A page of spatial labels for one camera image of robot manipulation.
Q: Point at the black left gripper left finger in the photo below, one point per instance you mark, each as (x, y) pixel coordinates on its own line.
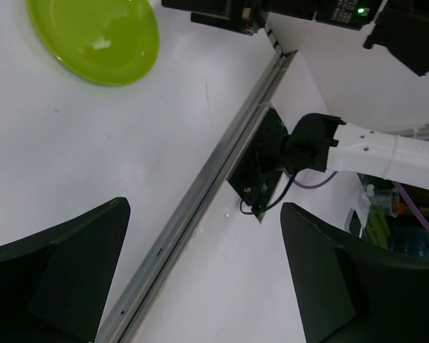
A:
(54, 284)

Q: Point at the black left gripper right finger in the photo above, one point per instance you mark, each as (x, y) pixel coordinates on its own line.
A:
(349, 290)

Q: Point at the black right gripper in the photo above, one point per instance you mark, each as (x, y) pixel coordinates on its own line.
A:
(249, 16)

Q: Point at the green plate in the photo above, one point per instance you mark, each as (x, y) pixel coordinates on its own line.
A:
(111, 43)

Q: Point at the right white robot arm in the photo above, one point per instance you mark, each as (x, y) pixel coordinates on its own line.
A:
(314, 139)

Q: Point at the aluminium table edge rail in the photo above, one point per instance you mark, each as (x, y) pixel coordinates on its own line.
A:
(133, 305)

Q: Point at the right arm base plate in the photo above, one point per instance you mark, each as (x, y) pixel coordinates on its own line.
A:
(259, 170)

